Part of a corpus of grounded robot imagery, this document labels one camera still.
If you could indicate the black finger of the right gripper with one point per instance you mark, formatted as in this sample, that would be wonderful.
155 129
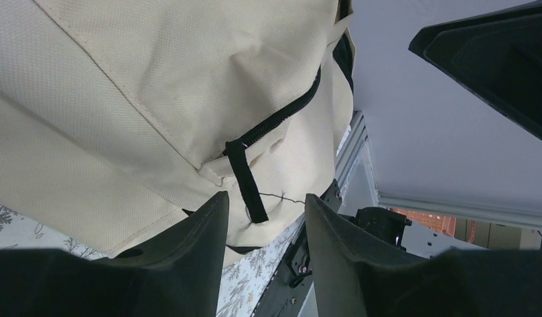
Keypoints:
496 56

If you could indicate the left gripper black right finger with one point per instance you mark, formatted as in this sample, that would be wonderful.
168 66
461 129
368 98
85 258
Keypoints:
476 282

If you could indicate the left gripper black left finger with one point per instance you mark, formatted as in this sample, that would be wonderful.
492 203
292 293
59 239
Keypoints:
175 273

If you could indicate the beige canvas student bag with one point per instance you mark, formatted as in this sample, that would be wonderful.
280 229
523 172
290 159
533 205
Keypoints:
119 118

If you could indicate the floral patterned table mat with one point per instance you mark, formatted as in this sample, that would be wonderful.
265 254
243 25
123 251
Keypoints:
241 286

